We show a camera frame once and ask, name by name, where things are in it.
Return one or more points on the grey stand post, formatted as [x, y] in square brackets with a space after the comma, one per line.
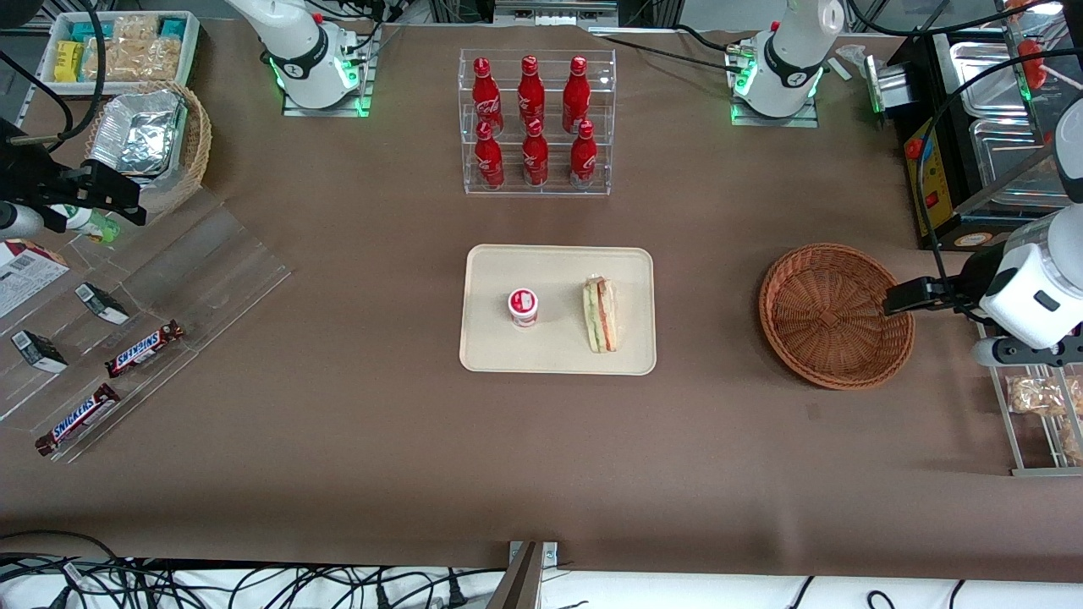
[520, 584]

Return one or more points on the red white carton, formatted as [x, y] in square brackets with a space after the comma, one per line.
[25, 275]

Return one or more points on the white plastic bin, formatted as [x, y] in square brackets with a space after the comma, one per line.
[193, 51]

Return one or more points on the red cola bottle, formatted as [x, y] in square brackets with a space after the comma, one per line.
[535, 159]
[583, 159]
[576, 91]
[531, 89]
[485, 93]

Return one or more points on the white plastic wrapper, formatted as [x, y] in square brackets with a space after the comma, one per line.
[850, 57]

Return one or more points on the yellow snack packet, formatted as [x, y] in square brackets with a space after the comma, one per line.
[68, 61]

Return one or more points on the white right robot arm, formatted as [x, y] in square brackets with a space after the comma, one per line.
[300, 59]

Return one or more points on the clear cracker bag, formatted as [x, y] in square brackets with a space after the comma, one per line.
[135, 28]
[140, 59]

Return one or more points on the brown wicker basket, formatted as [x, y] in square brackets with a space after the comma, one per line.
[833, 317]

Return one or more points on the steel pan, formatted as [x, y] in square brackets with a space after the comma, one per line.
[1003, 161]
[981, 80]

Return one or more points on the green white plastic bottle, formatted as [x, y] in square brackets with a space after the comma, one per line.
[93, 227]

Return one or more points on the light wicker basket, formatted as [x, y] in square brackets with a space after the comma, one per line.
[196, 144]

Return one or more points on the silver foil container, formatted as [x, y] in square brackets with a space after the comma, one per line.
[135, 135]

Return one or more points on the black countertop appliance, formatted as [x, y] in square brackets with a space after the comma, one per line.
[939, 194]

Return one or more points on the triangle sandwich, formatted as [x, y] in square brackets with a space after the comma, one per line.
[601, 317]

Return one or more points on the teal snack packet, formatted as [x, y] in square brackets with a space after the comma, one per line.
[173, 27]
[85, 31]

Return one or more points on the small black box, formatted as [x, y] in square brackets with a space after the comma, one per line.
[38, 351]
[103, 304]

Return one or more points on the red Coca-Cola can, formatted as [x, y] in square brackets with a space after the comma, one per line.
[489, 161]

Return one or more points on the Snickers chocolate bar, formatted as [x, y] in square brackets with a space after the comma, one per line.
[78, 419]
[144, 348]

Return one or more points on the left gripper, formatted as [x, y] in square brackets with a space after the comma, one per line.
[979, 277]

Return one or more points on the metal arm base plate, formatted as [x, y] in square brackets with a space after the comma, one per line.
[326, 112]
[774, 121]

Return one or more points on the clear acrylic bottle rack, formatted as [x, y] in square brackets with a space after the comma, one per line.
[537, 182]

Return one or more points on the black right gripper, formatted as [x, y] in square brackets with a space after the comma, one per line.
[24, 178]

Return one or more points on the brown table cover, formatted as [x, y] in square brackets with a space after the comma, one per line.
[381, 440]

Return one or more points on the red white yogurt cup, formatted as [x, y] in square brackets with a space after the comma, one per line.
[523, 306]

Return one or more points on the beige plastic tray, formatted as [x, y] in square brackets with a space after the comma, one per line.
[558, 347]

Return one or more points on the aluminium frame rail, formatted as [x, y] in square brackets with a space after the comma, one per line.
[554, 8]

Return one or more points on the clear acrylic stepped shelf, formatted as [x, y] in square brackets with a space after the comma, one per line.
[211, 279]

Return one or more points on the clear snack bag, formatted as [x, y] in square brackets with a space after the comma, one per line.
[1073, 440]
[1041, 396]

